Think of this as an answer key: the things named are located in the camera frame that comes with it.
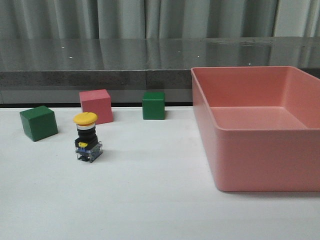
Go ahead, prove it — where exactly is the pink plastic bin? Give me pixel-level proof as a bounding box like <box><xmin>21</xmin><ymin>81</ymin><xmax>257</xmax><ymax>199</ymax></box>
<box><xmin>191</xmin><ymin>66</ymin><xmax>320</xmax><ymax>192</ymax></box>

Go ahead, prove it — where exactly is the green cube near bin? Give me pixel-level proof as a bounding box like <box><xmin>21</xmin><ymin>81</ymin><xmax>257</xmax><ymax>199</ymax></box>
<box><xmin>142</xmin><ymin>92</ymin><xmax>165</xmax><ymax>120</ymax></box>

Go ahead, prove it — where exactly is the green cube far left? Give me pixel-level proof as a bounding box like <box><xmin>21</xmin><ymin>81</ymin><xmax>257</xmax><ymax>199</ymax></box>
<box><xmin>19</xmin><ymin>105</ymin><xmax>58</xmax><ymax>142</ymax></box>

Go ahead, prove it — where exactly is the grey curtain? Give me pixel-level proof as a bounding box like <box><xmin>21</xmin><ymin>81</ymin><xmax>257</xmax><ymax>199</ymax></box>
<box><xmin>0</xmin><ymin>0</ymin><xmax>320</xmax><ymax>39</ymax></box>

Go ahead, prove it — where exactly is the pink cube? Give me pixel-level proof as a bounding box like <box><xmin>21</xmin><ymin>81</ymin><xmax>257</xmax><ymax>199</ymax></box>
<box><xmin>79</xmin><ymin>89</ymin><xmax>114</xmax><ymax>125</ymax></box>

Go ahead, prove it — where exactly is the yellow push button switch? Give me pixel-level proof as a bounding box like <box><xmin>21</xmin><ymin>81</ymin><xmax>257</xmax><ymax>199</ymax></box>
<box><xmin>73</xmin><ymin>112</ymin><xmax>103</xmax><ymax>163</ymax></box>

